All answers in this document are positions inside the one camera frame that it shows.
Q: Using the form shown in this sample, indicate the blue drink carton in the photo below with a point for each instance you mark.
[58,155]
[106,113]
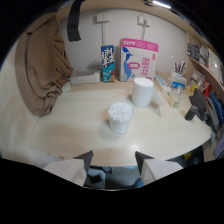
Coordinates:
[108,63]

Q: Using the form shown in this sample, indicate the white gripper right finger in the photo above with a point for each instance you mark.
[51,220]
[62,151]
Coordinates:
[156,168]

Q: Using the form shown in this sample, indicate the black electric shaver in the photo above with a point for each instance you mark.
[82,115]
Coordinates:
[197,106]

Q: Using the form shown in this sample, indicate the white and blue flat box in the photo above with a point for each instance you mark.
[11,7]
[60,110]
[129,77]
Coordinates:
[162,83]

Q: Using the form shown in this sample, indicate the white pen holder box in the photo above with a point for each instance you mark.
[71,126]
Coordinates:
[177,80]

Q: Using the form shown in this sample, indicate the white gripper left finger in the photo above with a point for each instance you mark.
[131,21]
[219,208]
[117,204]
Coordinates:
[70,168]

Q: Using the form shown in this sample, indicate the brown curtain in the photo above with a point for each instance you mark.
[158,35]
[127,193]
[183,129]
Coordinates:
[43,66]

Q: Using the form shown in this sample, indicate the pink and white box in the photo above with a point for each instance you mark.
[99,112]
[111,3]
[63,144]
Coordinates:
[138,60]

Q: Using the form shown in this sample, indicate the white tissue pack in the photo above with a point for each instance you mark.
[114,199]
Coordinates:
[84,76]

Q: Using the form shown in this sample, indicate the white wall socket with plug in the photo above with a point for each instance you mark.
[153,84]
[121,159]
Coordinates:
[144,21]

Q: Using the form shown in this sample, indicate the white tissue roll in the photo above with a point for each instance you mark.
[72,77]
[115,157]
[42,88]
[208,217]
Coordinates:
[142,92]

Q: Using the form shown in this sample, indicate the clear cotton swab tub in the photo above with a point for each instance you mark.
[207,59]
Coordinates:
[120,116]

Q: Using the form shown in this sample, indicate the small clear glass bottle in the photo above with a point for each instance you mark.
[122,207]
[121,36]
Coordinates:
[175,97]

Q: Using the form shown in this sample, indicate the wooden shelf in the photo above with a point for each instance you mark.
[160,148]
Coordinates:
[203,63]

